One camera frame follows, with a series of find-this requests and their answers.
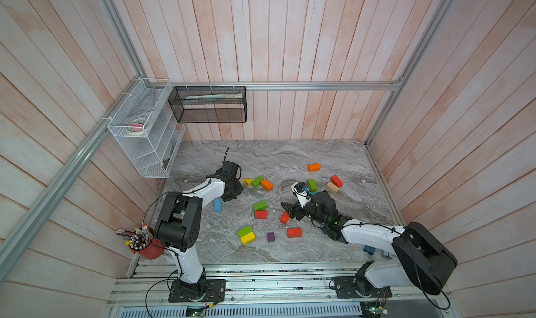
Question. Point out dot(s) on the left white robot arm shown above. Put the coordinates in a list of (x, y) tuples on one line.
[(178, 228)]

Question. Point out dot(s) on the right natural wood block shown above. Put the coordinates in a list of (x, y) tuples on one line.
[(332, 188)]

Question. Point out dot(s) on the orange block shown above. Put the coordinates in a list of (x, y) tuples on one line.
[(267, 185), (314, 167)]

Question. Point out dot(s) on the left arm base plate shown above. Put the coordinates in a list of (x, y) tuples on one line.
[(212, 291)]

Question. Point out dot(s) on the front yellow block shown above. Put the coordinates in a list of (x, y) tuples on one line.
[(248, 238)]

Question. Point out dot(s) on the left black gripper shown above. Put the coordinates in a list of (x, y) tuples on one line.
[(239, 188)]

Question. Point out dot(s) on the purple cube block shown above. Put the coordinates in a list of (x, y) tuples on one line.
[(271, 237)]

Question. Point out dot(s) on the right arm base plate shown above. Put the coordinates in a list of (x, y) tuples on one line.
[(357, 287)]

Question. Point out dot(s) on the red block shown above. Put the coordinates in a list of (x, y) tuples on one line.
[(336, 181), (261, 215), (285, 218), (294, 232)]

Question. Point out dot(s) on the light blue block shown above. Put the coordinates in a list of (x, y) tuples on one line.
[(218, 205)]

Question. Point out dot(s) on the white wire mesh shelf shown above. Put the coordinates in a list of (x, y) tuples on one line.
[(145, 127)]

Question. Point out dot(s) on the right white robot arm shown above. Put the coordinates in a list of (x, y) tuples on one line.
[(415, 256)]

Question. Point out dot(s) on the red pen holder cup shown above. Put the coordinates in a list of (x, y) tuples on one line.
[(143, 242)]

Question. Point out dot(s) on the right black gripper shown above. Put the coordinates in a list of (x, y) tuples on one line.
[(292, 208)]

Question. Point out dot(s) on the teal stapler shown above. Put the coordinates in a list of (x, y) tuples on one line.
[(369, 250)]

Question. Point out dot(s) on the black wire mesh basket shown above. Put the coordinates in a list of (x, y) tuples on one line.
[(209, 104)]

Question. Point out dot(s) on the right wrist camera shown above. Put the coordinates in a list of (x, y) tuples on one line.
[(301, 191)]

